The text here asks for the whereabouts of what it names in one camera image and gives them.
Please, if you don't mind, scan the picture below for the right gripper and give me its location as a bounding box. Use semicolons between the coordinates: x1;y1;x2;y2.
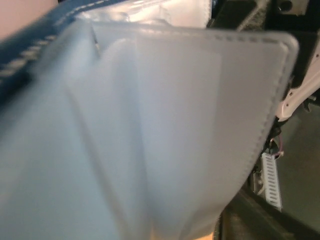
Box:
206;0;320;32

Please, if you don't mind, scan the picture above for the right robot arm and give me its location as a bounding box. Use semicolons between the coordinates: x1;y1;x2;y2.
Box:
207;0;320;122

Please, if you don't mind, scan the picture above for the white slotted cable duct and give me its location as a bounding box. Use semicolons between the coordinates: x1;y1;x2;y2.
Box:
261;153;282;211

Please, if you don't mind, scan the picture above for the blue card holder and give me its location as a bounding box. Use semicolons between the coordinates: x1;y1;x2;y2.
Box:
0;0;299;240

